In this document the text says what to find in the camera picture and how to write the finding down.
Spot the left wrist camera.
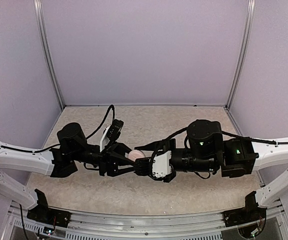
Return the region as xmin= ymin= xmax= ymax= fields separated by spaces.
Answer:
xmin=99 ymin=119 xmax=124 ymax=152

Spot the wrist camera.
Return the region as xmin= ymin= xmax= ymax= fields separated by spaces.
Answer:
xmin=99 ymin=119 xmax=124 ymax=152
xmin=133 ymin=149 xmax=173 ymax=180

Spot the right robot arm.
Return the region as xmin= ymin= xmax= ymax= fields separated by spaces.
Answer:
xmin=128 ymin=119 xmax=288 ymax=222

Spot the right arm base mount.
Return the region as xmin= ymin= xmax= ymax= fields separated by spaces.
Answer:
xmin=222 ymin=207 xmax=266 ymax=227

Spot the aluminium frame post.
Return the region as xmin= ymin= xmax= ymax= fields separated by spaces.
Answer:
xmin=34 ymin=0 xmax=66 ymax=111
xmin=225 ymin=0 xmax=256 ymax=111

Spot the right aluminium frame post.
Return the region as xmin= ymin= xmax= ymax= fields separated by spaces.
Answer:
xmin=225 ymin=0 xmax=256 ymax=111

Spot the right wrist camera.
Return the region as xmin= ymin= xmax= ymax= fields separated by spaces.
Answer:
xmin=133 ymin=149 xmax=173 ymax=180

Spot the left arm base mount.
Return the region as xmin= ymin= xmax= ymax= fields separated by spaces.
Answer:
xmin=27 ymin=208 xmax=71 ymax=228

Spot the pink round case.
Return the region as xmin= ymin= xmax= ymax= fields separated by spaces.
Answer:
xmin=128 ymin=149 xmax=146 ymax=162

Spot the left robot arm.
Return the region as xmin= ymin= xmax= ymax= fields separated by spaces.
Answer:
xmin=0 ymin=120 xmax=135 ymax=223

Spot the front aluminium rail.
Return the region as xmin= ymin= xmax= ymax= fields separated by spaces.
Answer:
xmin=1 ymin=201 xmax=288 ymax=240

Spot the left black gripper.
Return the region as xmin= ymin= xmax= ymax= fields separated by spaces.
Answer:
xmin=71 ymin=141 xmax=140 ymax=177

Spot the left aluminium frame post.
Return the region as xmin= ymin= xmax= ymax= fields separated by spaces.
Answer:
xmin=34 ymin=0 xmax=66 ymax=111

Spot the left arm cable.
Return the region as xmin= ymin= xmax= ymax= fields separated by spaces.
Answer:
xmin=86 ymin=104 xmax=116 ymax=140

